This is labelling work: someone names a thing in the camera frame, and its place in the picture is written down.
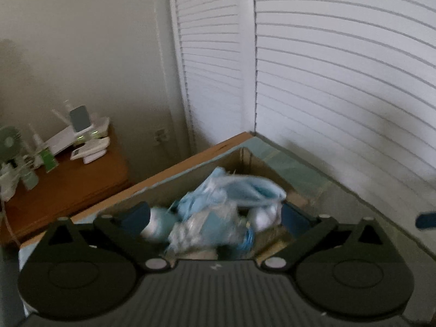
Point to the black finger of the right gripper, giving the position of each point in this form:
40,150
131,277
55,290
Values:
426,221

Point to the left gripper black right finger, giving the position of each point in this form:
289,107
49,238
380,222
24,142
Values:
307,231

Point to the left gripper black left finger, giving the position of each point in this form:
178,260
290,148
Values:
110,241

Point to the light blue plush cloth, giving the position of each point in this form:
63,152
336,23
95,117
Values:
226,210

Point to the grey-blue plush ball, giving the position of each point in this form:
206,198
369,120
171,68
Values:
160,225

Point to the wooden nightstand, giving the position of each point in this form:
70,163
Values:
67,190

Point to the open cardboard box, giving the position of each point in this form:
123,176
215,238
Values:
272,165

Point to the white remote control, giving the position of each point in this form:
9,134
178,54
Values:
91,150

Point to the green bottle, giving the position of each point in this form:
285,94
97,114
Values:
49,160

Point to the white wifi router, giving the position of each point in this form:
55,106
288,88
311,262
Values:
67,137

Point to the white power strip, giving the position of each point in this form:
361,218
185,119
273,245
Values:
9,180

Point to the small green desk fan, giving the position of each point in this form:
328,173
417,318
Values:
12,149

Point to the white louvered closet door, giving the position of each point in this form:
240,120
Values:
346,85

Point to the wall socket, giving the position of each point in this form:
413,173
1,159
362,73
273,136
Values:
161,136

